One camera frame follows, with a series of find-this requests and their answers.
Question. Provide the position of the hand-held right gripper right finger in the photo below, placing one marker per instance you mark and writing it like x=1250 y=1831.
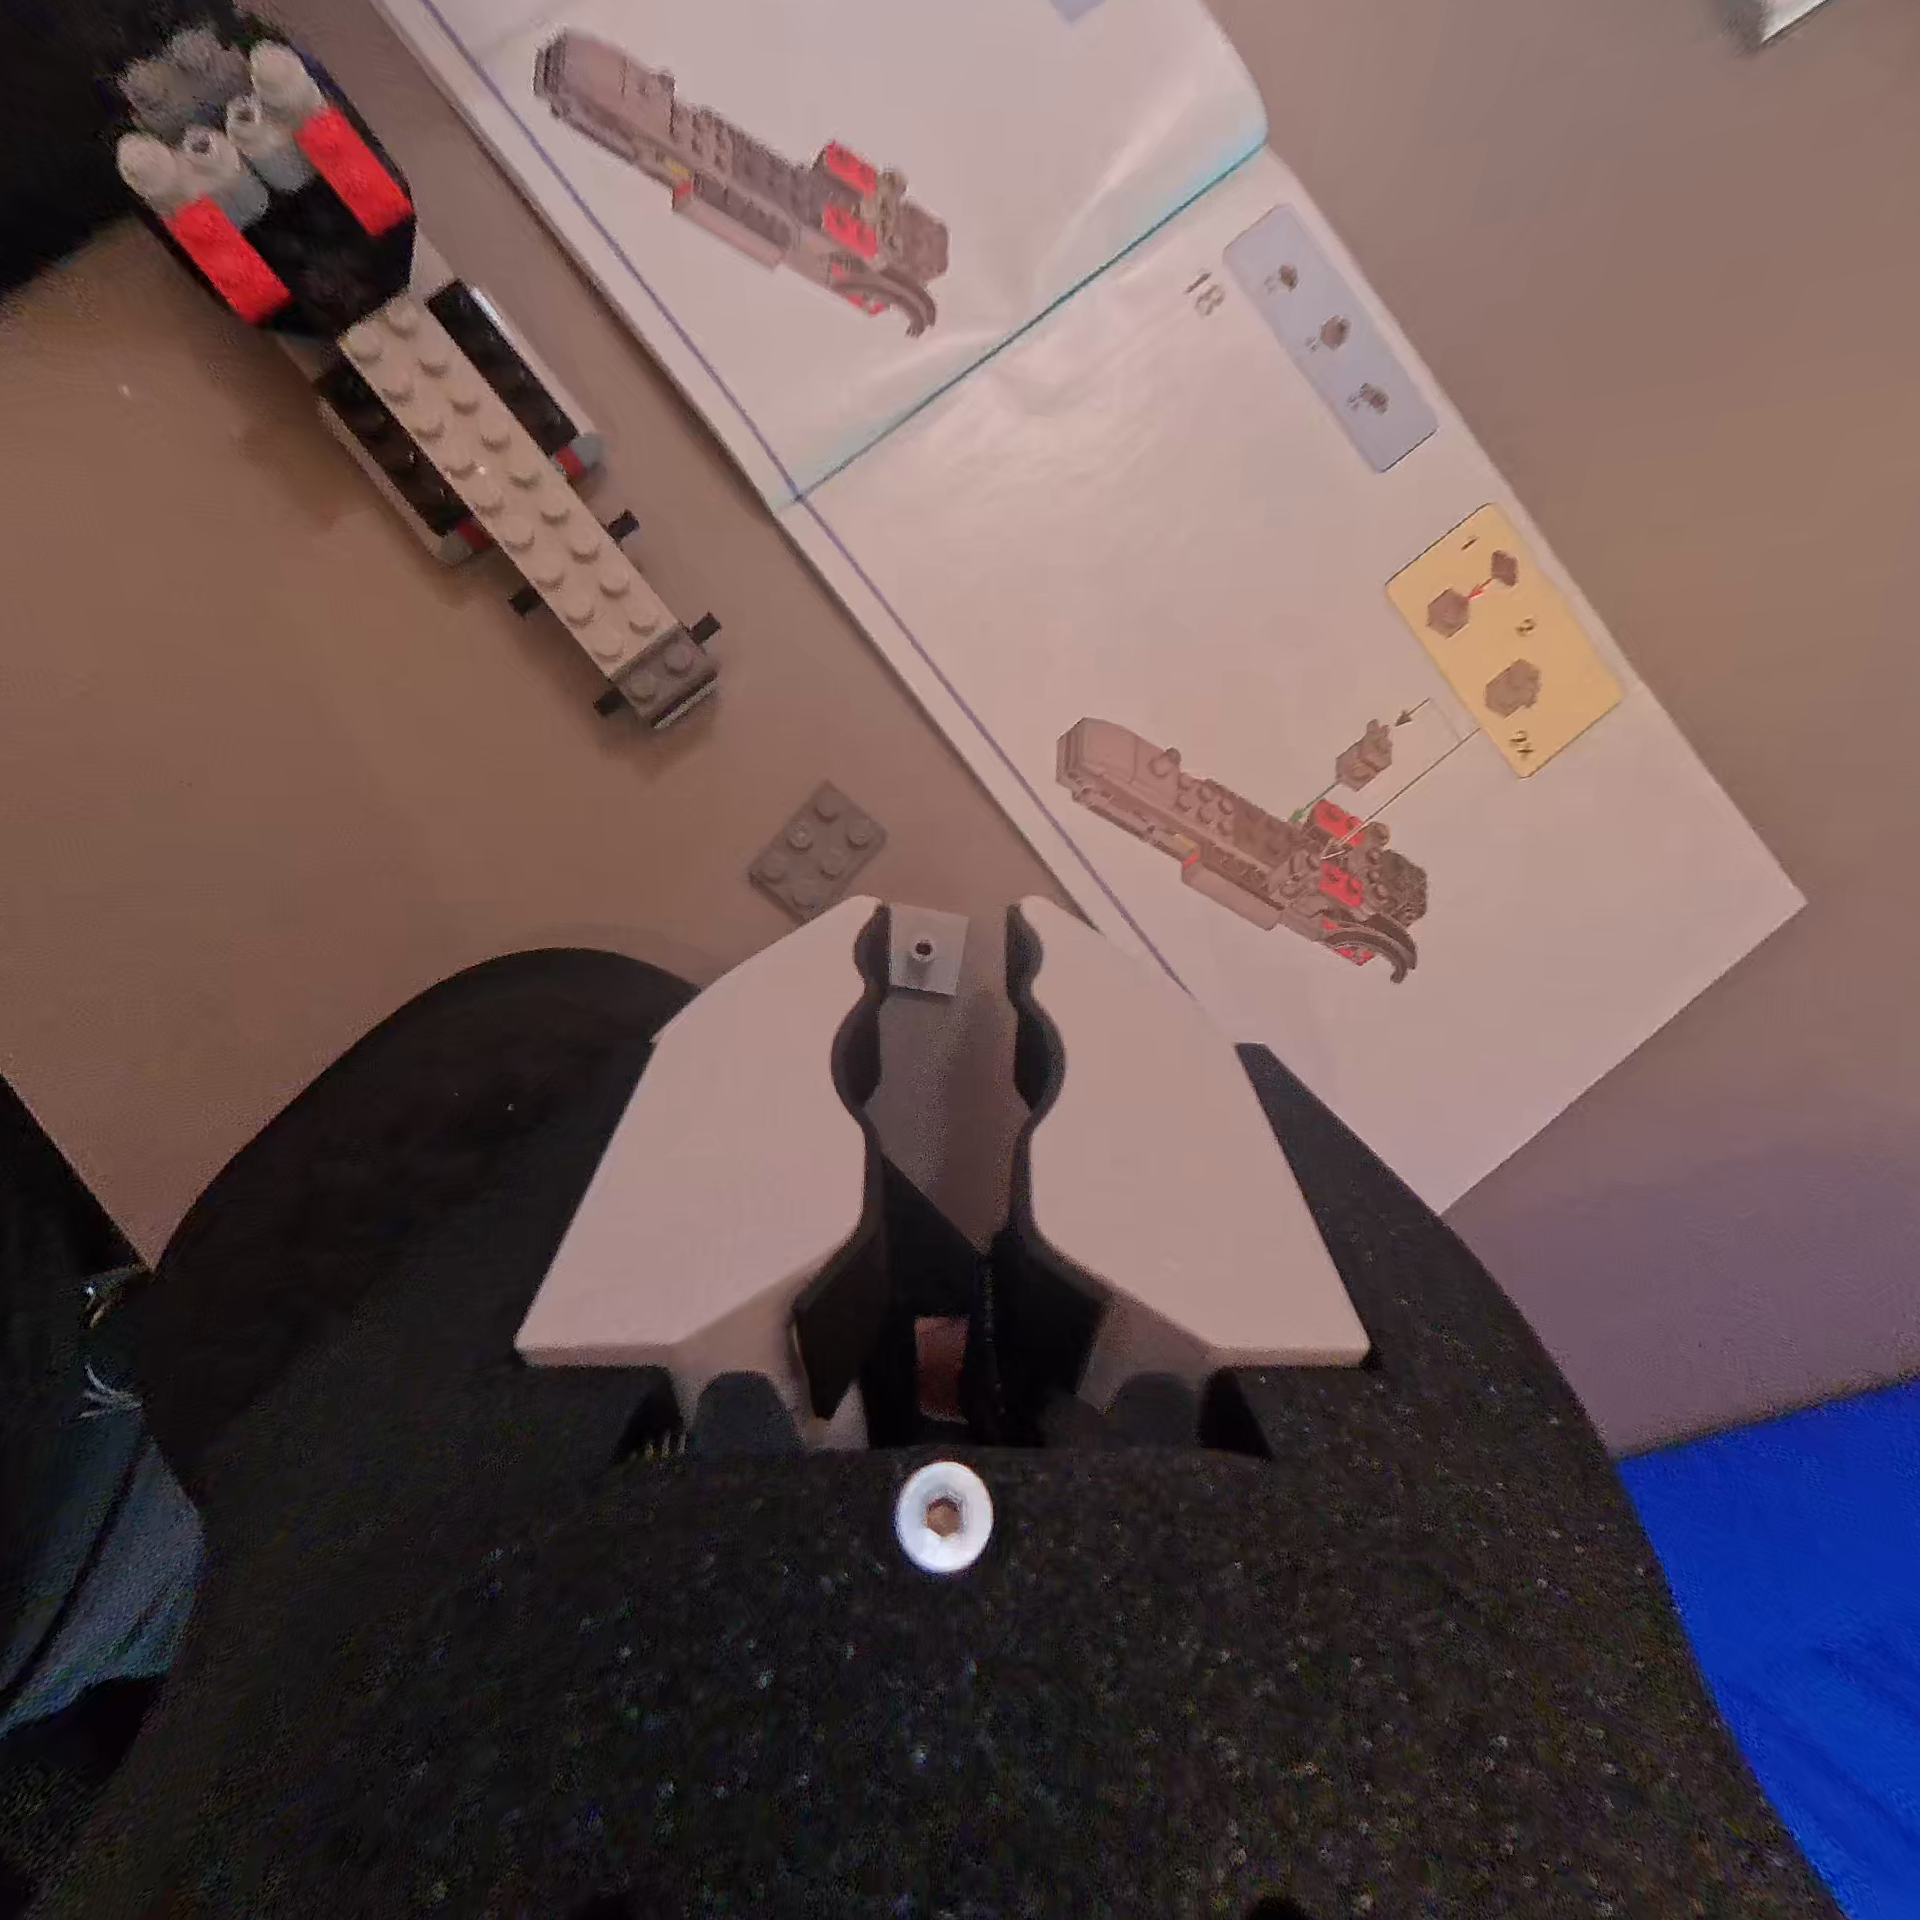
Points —
x=1201 y=1186

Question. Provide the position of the small light grey brick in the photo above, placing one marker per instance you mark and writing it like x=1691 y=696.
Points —
x=922 y=949

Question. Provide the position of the grey black toy brick model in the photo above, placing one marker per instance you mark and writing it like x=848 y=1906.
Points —
x=510 y=495

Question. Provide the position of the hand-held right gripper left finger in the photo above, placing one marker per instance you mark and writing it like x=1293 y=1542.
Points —
x=704 y=1186

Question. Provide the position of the brick instruction booklet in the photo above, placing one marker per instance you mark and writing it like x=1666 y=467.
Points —
x=1126 y=570

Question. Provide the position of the dark grey brick plate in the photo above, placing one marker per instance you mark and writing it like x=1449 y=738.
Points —
x=819 y=851

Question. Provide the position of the blue plastic storage bin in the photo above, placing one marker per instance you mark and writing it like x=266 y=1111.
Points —
x=1800 y=1621

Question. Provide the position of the black cushion pad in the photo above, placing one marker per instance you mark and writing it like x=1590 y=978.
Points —
x=375 y=1126
x=59 y=120

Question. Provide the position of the person's black pants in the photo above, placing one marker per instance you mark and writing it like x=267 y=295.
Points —
x=45 y=1319

